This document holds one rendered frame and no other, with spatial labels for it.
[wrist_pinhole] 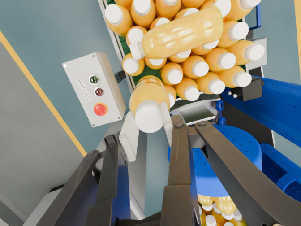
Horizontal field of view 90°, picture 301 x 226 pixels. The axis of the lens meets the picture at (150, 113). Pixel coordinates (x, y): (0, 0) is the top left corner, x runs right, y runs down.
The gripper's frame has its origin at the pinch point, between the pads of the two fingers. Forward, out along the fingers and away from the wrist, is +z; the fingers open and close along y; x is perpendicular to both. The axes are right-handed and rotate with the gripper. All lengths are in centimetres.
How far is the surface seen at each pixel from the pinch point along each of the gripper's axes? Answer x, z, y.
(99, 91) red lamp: 2.6, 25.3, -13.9
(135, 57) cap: 8.1, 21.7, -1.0
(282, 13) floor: 7, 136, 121
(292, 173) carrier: -110, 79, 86
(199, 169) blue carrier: -24.9, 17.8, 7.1
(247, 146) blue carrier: -24.8, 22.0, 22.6
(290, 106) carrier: -33, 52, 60
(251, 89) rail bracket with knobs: -13, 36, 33
